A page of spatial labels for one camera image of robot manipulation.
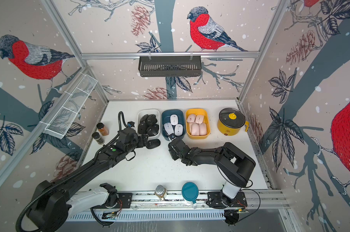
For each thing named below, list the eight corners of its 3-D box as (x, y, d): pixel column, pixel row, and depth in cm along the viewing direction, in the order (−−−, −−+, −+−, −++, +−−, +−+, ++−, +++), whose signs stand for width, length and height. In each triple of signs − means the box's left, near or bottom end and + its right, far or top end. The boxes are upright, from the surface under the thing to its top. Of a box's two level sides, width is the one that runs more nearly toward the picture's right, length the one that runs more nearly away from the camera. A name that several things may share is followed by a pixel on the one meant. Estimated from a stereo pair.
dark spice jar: (98, 144, 97) (90, 137, 89) (100, 140, 99) (93, 132, 91) (103, 144, 97) (96, 137, 89) (105, 140, 99) (98, 132, 91)
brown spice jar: (102, 135, 101) (95, 127, 93) (103, 130, 104) (97, 122, 96) (108, 135, 101) (102, 127, 93) (110, 130, 104) (104, 122, 96)
